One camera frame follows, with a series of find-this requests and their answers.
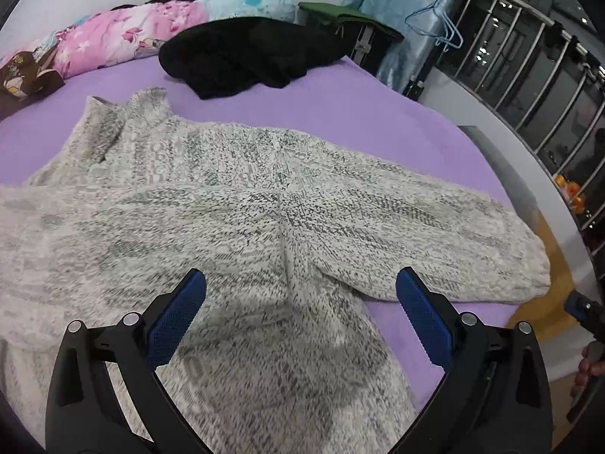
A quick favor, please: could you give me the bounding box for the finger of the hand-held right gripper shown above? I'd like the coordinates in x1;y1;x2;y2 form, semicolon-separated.
566;290;593;328

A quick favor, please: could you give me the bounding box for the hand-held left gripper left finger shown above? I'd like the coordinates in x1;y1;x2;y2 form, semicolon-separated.
45;269;209;454

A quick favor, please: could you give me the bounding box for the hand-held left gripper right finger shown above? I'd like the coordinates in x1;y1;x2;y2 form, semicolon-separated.
392;267;554;454

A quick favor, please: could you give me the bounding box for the grey white knit sweater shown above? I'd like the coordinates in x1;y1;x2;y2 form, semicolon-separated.
0;86;553;454

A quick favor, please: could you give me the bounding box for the person's right hand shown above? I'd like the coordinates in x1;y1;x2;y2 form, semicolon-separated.
571;343;605;399

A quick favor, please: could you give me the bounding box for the orange object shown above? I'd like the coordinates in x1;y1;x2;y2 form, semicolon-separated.
554;174;588;216

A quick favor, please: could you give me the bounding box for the purple bed sheet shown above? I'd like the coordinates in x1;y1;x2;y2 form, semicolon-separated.
0;54;542;454

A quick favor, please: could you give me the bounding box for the metal railing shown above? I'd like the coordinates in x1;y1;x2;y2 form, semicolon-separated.
435;0;605;247

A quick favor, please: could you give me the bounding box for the black garment pile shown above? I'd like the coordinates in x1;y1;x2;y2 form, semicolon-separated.
158;16;355;100

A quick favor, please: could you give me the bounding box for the brown printed cloth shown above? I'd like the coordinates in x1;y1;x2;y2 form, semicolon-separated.
0;50;65;109

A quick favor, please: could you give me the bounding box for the pink blue floral quilt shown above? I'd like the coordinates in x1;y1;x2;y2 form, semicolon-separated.
0;0;298;81

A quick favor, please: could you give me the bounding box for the green cloth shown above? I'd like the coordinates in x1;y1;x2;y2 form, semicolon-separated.
298;1;405;42

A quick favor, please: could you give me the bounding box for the light blue satin curtain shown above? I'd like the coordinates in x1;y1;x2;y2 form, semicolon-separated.
341;0;473;100

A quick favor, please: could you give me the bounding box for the blue wire hanger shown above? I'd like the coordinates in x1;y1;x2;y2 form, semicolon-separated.
404;0;464;50

